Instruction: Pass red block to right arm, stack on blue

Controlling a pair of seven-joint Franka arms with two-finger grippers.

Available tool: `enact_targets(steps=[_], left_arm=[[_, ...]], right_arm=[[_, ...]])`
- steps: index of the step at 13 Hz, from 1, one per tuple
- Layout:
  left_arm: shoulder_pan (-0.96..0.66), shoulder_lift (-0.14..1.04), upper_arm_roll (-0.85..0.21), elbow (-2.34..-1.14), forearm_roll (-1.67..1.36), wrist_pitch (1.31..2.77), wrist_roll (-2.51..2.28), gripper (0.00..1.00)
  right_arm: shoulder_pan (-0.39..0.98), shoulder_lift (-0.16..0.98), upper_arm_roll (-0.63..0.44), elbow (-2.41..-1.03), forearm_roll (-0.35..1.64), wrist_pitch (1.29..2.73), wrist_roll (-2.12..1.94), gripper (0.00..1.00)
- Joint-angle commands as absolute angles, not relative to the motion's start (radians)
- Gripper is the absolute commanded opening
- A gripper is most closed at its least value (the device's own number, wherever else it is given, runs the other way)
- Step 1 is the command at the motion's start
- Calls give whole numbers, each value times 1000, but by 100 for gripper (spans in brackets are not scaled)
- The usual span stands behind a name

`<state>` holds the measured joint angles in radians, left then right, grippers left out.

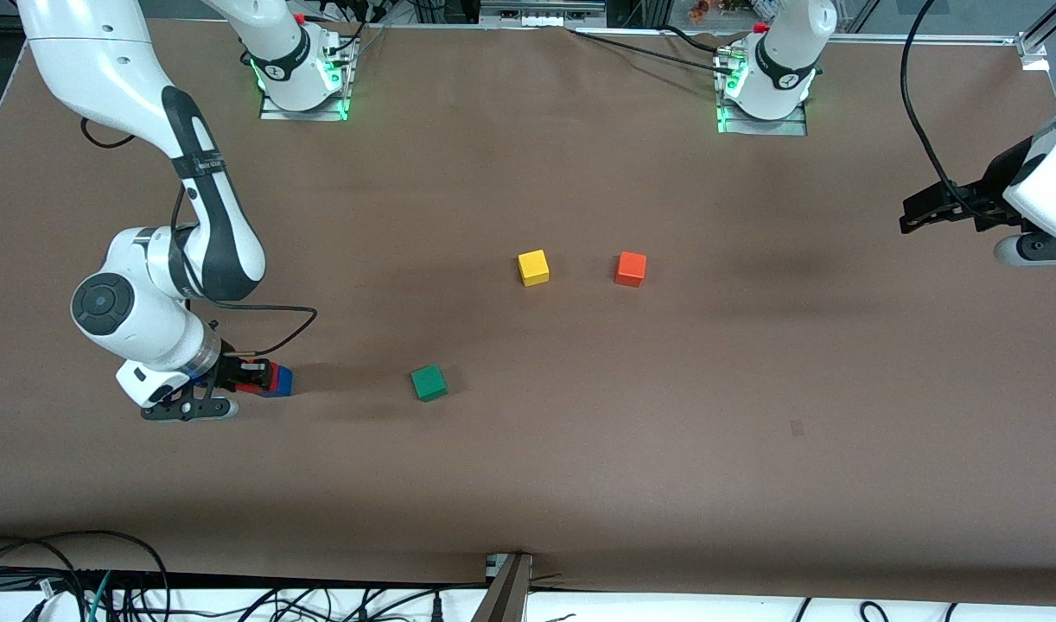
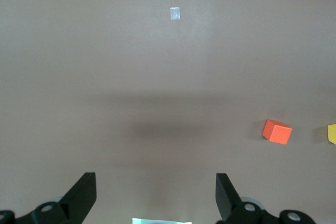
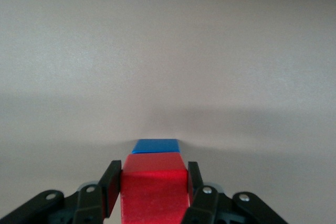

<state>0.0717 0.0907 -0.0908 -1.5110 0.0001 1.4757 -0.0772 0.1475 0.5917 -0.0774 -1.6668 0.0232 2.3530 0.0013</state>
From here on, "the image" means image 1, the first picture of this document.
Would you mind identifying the red wooden block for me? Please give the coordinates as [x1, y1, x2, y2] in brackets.
[236, 363, 280, 397]

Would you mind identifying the green wooden block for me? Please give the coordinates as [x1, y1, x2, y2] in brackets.
[410, 364, 448, 403]

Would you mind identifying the diagonal aluminium profile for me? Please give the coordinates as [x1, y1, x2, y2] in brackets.
[1025, 0, 1056, 53]

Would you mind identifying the table cover sheet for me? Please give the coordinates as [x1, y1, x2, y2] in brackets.
[0, 17, 1056, 606]

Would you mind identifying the aluminium strut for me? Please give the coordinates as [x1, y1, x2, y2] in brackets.
[472, 553, 535, 622]

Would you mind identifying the white grey device box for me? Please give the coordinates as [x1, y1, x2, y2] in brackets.
[479, 0, 608, 29]

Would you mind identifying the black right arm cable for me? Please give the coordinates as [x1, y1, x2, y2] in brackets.
[80, 117, 319, 357]

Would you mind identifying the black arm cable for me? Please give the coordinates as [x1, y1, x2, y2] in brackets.
[80, 117, 319, 357]
[900, 0, 965, 200]

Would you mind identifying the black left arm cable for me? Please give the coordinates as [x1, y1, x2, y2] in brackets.
[900, 0, 965, 200]

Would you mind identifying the aluminium corner bracket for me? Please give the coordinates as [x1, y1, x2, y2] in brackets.
[1016, 30, 1052, 72]

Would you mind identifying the aluminium frame rail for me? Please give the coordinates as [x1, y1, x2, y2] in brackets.
[826, 33, 1052, 46]

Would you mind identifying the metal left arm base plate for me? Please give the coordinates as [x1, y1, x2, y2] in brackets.
[716, 99, 811, 136]

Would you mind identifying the black looped cable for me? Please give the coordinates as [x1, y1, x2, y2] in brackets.
[0, 530, 173, 622]

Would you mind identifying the green cable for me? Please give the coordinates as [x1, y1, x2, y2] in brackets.
[86, 570, 114, 622]

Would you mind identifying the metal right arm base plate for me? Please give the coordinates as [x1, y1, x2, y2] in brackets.
[258, 85, 351, 122]

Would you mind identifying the thin black base cable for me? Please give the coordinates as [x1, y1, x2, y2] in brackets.
[321, 13, 391, 61]

